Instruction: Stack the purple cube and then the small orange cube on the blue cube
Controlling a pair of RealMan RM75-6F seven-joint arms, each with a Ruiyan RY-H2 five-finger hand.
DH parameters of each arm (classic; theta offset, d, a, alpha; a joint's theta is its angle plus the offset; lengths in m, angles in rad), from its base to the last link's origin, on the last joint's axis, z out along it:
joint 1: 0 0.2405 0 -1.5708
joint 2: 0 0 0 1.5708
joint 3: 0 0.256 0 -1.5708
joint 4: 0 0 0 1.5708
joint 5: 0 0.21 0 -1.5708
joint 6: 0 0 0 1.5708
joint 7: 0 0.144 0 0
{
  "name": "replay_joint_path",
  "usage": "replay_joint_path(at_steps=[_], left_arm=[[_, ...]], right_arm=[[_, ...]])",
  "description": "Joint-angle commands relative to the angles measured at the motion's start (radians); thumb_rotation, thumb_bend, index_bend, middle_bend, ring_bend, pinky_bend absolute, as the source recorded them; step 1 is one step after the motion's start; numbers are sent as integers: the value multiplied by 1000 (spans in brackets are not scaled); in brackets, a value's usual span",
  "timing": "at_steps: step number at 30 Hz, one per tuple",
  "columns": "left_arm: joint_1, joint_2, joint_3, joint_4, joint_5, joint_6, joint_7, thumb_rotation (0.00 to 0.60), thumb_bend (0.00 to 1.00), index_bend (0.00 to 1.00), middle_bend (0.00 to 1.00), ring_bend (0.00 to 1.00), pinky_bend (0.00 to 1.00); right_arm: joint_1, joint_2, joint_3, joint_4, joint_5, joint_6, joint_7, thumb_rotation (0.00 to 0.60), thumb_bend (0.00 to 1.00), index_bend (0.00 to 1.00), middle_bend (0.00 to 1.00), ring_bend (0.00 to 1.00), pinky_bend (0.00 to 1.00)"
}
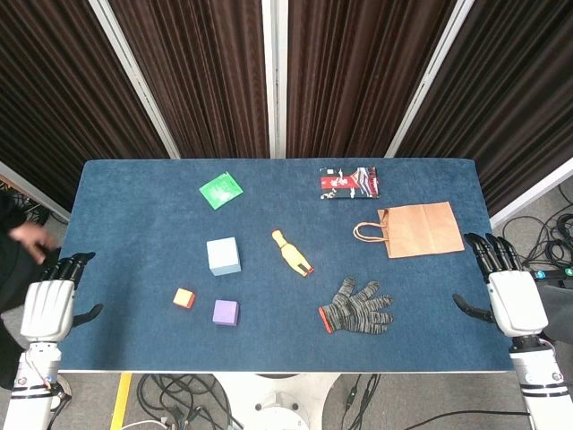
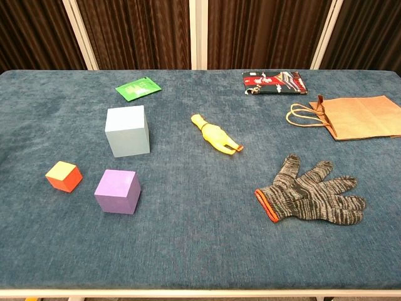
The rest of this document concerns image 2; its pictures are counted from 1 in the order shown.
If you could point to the purple cube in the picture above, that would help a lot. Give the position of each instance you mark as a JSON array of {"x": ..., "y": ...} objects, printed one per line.
[{"x": 117, "y": 194}]

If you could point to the orange small cube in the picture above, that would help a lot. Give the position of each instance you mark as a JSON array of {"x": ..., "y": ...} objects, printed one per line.
[{"x": 64, "y": 178}]

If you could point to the yellow rubber chicken toy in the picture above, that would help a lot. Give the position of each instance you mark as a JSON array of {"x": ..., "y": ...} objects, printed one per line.
[{"x": 214, "y": 135}]

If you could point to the blue velvet table cover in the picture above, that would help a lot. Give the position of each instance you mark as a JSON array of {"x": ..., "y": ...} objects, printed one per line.
[{"x": 194, "y": 219}]

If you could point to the light blue large cube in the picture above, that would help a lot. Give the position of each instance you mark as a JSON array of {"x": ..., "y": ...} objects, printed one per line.
[{"x": 127, "y": 135}]

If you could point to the green foil sachet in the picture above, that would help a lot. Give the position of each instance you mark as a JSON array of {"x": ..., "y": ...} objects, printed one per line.
[{"x": 138, "y": 88}]

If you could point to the dark patterned fabric pouch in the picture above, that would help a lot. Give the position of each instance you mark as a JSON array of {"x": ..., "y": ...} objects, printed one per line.
[{"x": 275, "y": 83}]

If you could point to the grey knit work glove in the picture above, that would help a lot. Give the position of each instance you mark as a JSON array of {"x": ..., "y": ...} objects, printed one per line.
[{"x": 307, "y": 197}]

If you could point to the brown paper bag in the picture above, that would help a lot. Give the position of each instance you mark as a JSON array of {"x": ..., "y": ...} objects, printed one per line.
[{"x": 360, "y": 119}]

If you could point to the white table frame rail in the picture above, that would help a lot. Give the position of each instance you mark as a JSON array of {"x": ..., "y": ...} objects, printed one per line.
[{"x": 200, "y": 293}]

